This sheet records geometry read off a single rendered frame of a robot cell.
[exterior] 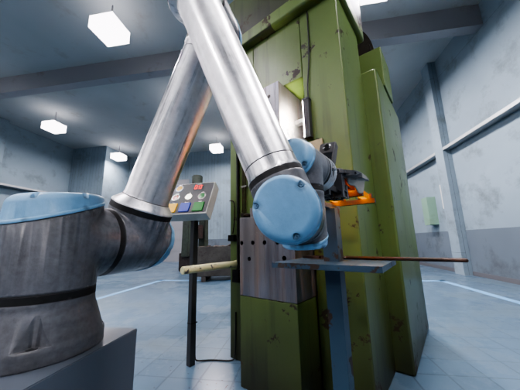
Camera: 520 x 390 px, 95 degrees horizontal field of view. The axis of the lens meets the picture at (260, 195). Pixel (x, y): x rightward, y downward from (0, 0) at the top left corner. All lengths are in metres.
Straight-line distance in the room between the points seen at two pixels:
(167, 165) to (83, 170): 11.91
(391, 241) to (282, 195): 1.46
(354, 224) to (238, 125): 1.04
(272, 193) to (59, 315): 0.39
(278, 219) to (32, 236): 0.39
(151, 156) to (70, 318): 0.35
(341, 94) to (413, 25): 4.66
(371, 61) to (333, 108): 0.98
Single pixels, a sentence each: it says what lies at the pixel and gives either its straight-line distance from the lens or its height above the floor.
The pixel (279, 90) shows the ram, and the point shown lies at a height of 1.70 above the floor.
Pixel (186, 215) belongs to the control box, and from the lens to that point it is 1.65.
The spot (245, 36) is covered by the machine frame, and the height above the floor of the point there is 2.36.
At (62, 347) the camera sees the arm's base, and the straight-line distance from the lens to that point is 0.53.
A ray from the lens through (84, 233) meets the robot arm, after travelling 0.54.
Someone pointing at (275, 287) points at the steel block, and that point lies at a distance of 1.33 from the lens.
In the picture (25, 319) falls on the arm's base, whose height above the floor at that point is 0.67.
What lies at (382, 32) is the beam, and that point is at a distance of 5.92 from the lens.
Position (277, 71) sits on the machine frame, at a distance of 1.92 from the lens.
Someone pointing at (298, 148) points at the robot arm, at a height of 0.95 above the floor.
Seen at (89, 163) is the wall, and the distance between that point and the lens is 12.44.
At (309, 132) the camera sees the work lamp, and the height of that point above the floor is 1.40.
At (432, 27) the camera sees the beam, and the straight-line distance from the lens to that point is 6.19.
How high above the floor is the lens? 0.77
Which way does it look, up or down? 11 degrees up
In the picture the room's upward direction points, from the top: 1 degrees counter-clockwise
